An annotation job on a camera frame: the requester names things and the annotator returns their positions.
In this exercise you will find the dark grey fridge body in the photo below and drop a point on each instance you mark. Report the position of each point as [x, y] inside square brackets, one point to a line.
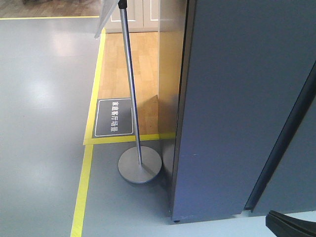
[288, 181]

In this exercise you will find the dark floor sign sticker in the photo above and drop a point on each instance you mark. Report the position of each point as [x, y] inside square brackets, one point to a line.
[113, 118]

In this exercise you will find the silver sign stand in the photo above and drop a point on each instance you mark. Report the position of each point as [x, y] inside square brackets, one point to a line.
[140, 164]

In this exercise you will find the white panel cabinet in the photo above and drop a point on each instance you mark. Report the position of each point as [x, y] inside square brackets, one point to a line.
[142, 15]

